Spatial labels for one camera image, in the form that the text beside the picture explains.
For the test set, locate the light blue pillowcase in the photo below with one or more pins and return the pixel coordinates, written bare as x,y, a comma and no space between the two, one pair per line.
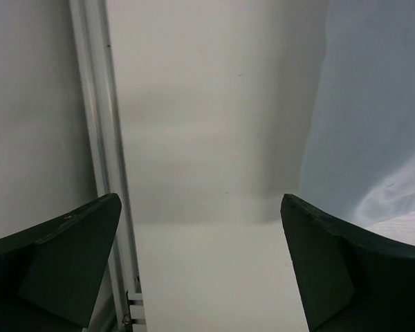
359,158

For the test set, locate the aluminium table frame rail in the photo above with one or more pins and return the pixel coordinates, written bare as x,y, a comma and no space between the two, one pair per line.
93,44

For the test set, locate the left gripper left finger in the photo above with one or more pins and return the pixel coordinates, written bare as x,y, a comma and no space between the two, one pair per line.
50,274

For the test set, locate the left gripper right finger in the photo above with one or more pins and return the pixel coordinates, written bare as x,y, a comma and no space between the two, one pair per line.
349,279

